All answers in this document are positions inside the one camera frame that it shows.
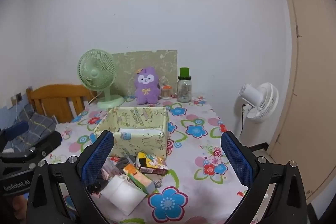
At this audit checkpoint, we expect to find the yellow cartoon printed box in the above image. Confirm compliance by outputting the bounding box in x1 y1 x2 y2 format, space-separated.
94 106 169 161

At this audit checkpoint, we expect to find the cartoon printed tissue pack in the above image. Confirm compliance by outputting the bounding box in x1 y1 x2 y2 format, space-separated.
135 152 169 175

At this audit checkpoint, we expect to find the white tissue pack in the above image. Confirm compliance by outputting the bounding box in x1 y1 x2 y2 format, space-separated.
101 175 147 215

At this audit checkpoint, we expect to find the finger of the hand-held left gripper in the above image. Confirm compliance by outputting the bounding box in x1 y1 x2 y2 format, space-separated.
0 131 62 163
0 120 29 142

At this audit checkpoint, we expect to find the wall socket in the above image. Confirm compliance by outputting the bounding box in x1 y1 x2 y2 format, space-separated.
10 92 23 107

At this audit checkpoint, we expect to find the black small cloth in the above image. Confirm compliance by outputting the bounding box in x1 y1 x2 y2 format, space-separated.
87 179 109 196

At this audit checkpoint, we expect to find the white fan cord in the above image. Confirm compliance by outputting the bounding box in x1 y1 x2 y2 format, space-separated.
89 91 102 107

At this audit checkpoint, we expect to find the small clear swab jar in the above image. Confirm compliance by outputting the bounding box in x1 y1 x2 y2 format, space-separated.
161 85 173 100

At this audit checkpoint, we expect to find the grey plaid pillow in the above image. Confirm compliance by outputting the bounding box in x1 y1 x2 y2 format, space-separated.
3 103 57 153

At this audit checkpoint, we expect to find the grey soft cloth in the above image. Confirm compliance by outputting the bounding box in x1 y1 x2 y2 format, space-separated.
115 156 137 170

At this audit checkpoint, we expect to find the green patterned board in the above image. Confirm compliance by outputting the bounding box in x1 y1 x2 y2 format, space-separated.
112 50 178 97

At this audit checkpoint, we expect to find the purple plush toy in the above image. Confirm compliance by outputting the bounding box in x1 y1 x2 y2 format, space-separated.
135 67 161 105

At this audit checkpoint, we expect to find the green desk fan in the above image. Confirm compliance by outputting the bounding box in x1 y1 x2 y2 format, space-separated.
77 49 125 109

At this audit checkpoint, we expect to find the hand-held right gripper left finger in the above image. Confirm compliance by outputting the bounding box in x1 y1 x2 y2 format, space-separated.
26 130 114 224

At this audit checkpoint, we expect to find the pink clear packet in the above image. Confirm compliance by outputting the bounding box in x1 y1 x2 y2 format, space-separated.
101 158 124 180

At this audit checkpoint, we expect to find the black fan cable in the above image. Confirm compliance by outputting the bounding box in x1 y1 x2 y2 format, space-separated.
240 104 247 136

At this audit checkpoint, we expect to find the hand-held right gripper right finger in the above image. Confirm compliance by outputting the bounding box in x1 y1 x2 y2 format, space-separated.
220 131 307 224

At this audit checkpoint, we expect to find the white standing fan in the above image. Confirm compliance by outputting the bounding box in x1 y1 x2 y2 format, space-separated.
235 82 279 140

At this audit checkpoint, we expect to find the orange tissue pack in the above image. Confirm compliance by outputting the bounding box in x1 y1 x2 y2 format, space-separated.
123 164 156 194

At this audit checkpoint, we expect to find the glass jar with green lid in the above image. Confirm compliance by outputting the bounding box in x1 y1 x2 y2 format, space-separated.
177 67 193 103

